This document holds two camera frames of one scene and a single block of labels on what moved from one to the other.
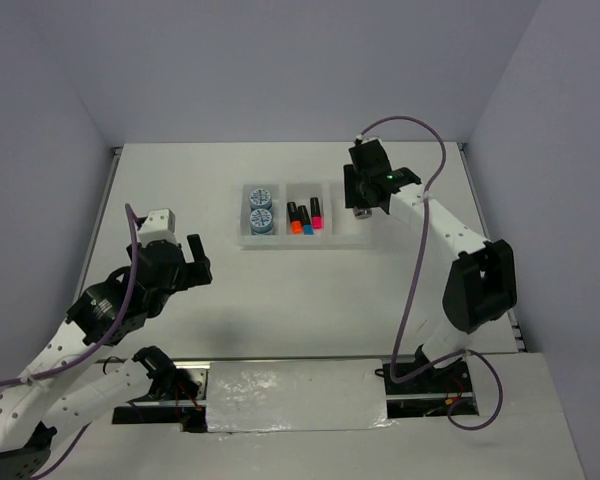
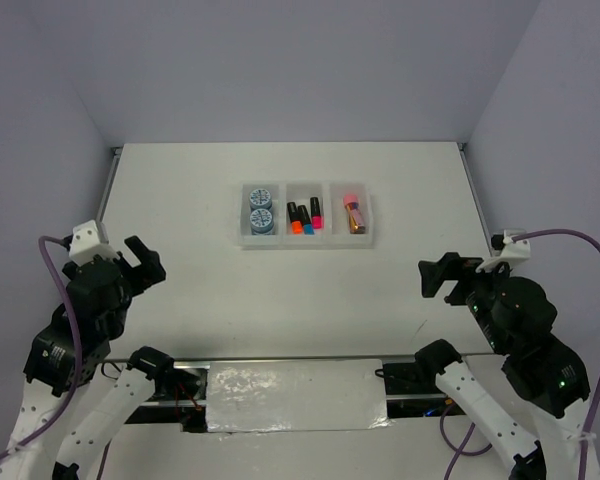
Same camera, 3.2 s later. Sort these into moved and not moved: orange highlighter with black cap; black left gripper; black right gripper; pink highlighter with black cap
Moved: black right gripper; black left gripper
Not moved: pink highlighter with black cap; orange highlighter with black cap
